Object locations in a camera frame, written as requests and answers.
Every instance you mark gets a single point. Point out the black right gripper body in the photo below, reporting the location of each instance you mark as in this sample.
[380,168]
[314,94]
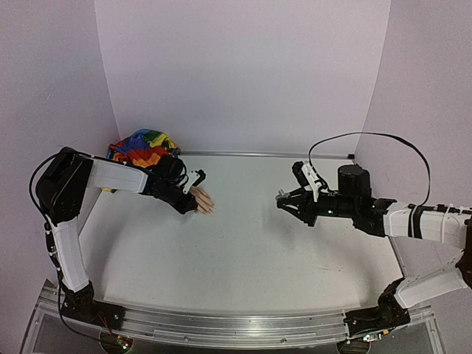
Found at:
[310,208]

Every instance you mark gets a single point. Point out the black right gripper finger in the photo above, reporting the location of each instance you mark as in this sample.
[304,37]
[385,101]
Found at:
[301,192]
[300,210]

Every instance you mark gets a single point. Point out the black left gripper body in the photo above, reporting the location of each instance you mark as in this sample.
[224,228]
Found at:
[169,197]

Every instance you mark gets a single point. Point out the glitter nail polish bottle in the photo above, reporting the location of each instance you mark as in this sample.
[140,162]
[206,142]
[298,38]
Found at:
[282,194]

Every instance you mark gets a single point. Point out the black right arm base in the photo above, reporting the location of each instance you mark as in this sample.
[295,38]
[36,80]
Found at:
[386,315]

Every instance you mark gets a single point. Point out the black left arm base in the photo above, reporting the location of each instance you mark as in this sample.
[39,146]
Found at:
[83,307]

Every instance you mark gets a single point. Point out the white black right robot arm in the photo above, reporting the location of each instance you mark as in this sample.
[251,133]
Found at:
[383,217]

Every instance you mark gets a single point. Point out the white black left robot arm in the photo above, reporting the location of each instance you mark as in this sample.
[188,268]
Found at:
[59,192]

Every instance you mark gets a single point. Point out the mannequin hand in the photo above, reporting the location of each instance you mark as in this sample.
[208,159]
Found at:
[205,205]

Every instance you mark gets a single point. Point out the rainbow colored sleeve cloth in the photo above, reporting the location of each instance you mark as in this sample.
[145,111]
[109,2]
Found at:
[131,161]

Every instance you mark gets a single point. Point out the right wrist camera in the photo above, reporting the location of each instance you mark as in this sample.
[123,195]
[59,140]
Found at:
[309,179]

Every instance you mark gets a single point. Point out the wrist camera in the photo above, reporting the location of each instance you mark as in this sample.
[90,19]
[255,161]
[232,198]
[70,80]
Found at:
[192,179]
[309,179]

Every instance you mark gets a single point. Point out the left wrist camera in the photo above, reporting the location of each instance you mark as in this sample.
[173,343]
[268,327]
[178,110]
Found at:
[192,179]

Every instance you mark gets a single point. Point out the aluminium front rail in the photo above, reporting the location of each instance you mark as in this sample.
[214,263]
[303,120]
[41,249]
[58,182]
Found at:
[232,332]

